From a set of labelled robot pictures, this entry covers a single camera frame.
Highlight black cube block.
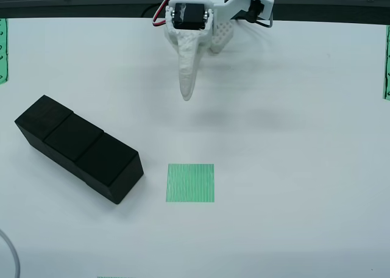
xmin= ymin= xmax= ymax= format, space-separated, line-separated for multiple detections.
xmin=75 ymin=132 xmax=144 ymax=205
xmin=14 ymin=94 xmax=76 ymax=162
xmin=43 ymin=111 xmax=105 ymax=185

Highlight green striped square marker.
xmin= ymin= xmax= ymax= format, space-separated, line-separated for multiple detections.
xmin=166 ymin=163 xmax=215 ymax=203

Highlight green strip with arrows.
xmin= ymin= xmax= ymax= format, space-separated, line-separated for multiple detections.
xmin=382 ymin=24 xmax=390 ymax=101
xmin=0 ymin=17 xmax=10 ymax=85

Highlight white honeycomb base plate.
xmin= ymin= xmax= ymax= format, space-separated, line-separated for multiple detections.
xmin=210 ymin=18 xmax=235 ymax=55

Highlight red white black servo wire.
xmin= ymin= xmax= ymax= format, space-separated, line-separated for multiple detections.
xmin=151 ymin=0 xmax=171 ymax=29

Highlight thin black background cable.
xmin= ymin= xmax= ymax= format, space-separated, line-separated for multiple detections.
xmin=141 ymin=4 xmax=161 ymax=18

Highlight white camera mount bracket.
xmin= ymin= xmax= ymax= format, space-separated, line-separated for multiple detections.
xmin=213 ymin=0 xmax=274 ymax=27

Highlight small black camera board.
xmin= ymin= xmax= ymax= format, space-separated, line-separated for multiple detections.
xmin=248 ymin=0 xmax=266 ymax=24

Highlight black camera cable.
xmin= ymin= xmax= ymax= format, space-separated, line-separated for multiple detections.
xmin=233 ymin=11 xmax=273 ymax=28

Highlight grey cable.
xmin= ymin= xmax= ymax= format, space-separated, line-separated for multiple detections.
xmin=0 ymin=229 xmax=21 ymax=278

